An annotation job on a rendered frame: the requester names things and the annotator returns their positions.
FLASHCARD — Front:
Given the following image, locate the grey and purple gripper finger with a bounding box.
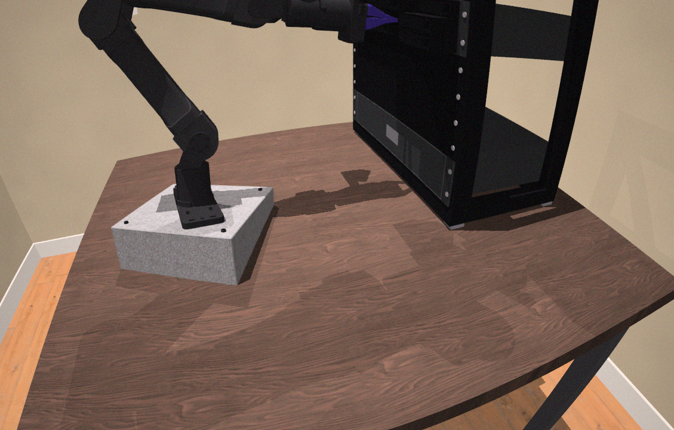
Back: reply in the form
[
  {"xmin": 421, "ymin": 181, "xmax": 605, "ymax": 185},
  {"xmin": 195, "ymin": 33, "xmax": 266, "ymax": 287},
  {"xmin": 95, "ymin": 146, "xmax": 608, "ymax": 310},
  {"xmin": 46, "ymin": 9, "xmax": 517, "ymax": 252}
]
[
  {"xmin": 367, "ymin": 4, "xmax": 398, "ymax": 20},
  {"xmin": 365, "ymin": 17, "xmax": 398, "ymax": 30}
]

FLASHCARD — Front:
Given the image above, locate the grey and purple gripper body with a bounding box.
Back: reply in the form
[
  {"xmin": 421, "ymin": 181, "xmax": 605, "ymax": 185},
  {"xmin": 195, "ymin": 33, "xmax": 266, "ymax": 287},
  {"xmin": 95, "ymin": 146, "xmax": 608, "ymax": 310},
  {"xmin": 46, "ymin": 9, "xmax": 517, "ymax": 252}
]
[{"xmin": 315, "ymin": 0, "xmax": 368, "ymax": 44}]

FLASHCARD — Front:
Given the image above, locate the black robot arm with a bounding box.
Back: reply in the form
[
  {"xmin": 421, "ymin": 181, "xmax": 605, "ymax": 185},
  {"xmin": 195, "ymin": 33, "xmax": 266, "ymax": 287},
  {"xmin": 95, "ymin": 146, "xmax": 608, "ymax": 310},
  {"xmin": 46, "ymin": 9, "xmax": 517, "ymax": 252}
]
[{"xmin": 78, "ymin": 0, "xmax": 344, "ymax": 229}]

